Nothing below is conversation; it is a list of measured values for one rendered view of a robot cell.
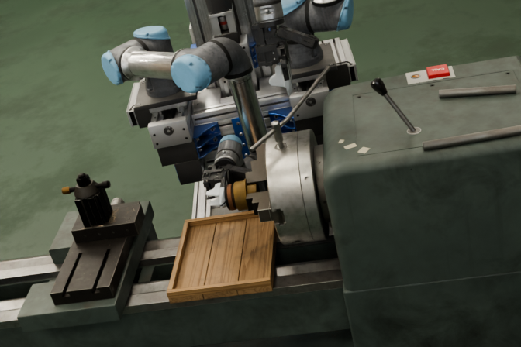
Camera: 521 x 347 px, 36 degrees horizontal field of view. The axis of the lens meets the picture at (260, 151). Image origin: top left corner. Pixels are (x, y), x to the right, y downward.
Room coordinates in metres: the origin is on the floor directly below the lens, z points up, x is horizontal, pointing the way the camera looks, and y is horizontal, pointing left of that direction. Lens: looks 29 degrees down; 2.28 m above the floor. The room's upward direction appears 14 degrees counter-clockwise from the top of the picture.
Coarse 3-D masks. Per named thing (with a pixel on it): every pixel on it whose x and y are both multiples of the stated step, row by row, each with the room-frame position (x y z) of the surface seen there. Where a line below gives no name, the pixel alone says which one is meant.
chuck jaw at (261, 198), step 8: (264, 192) 1.91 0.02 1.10; (248, 200) 1.89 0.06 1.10; (256, 200) 1.88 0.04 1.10; (264, 200) 1.86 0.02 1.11; (248, 208) 1.89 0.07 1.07; (256, 208) 1.86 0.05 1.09; (264, 208) 1.82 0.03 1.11; (280, 208) 1.79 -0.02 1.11; (264, 216) 1.81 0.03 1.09; (272, 216) 1.81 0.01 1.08; (280, 216) 1.79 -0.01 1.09; (280, 224) 1.79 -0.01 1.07
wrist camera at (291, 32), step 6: (282, 30) 2.03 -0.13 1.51; (288, 30) 2.02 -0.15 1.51; (294, 30) 2.04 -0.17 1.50; (282, 36) 2.02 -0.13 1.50; (288, 36) 2.02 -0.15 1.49; (294, 36) 2.01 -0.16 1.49; (300, 36) 2.01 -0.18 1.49; (306, 36) 2.01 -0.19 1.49; (312, 36) 2.01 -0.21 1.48; (300, 42) 2.01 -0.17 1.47; (306, 42) 2.00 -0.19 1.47; (312, 42) 2.00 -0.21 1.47; (318, 42) 2.01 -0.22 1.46; (312, 48) 2.00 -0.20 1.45
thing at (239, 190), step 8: (232, 184) 1.98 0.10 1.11; (240, 184) 1.95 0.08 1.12; (248, 184) 1.96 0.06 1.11; (256, 184) 1.95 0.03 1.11; (224, 192) 1.95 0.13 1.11; (232, 192) 1.94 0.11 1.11; (240, 192) 1.93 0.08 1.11; (248, 192) 1.93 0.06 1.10; (256, 192) 1.93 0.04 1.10; (232, 200) 1.93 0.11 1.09; (240, 200) 1.92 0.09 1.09; (232, 208) 1.93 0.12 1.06; (240, 208) 1.92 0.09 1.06
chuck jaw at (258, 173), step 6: (264, 144) 2.00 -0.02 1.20; (258, 150) 2.00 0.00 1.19; (264, 150) 1.99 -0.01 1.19; (258, 156) 1.99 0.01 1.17; (264, 156) 1.98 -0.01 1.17; (252, 162) 1.98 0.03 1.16; (258, 162) 1.98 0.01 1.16; (264, 162) 1.97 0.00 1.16; (252, 168) 1.98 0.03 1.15; (258, 168) 1.97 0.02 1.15; (264, 168) 1.97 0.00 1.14; (246, 174) 1.97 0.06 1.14; (252, 174) 1.97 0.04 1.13; (258, 174) 1.96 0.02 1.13; (264, 174) 1.96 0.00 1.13; (252, 180) 1.96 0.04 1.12; (258, 180) 1.95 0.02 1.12; (264, 180) 1.97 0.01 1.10
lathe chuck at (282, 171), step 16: (272, 144) 1.92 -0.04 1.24; (288, 144) 1.90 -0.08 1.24; (272, 160) 1.87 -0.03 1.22; (288, 160) 1.85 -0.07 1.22; (272, 176) 1.83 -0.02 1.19; (288, 176) 1.82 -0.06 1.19; (272, 192) 1.81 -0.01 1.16; (288, 192) 1.79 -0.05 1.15; (272, 208) 1.79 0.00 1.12; (288, 208) 1.78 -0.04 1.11; (304, 208) 1.77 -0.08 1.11; (288, 224) 1.78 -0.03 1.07; (304, 224) 1.77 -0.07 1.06; (288, 240) 1.80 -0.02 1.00; (304, 240) 1.81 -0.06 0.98
